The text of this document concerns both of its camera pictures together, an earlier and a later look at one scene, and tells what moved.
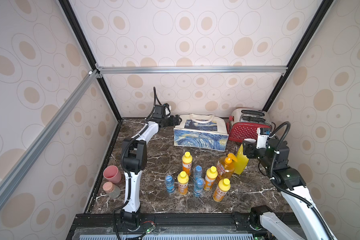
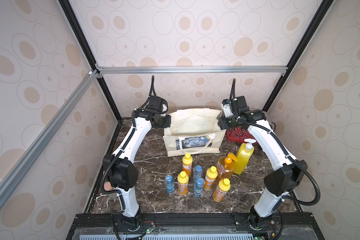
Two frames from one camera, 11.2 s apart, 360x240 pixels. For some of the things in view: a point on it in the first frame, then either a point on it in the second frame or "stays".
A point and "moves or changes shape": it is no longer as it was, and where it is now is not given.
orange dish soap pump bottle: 225,166 stays
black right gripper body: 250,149 to 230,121
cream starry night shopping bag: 201,131 moves or changes shape
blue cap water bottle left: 169,183 stays
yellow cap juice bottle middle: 211,174 stays
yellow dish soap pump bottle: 241,161 stays
